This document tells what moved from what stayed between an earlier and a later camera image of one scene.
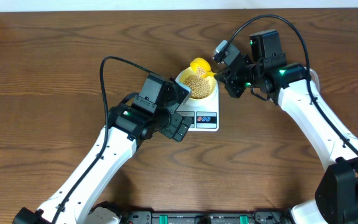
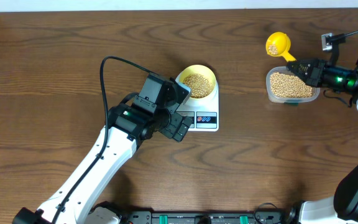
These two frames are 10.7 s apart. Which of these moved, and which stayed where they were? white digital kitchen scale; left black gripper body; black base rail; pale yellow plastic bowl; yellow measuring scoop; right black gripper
Moved: right black gripper; yellow measuring scoop
Stayed: left black gripper body; pale yellow plastic bowl; black base rail; white digital kitchen scale
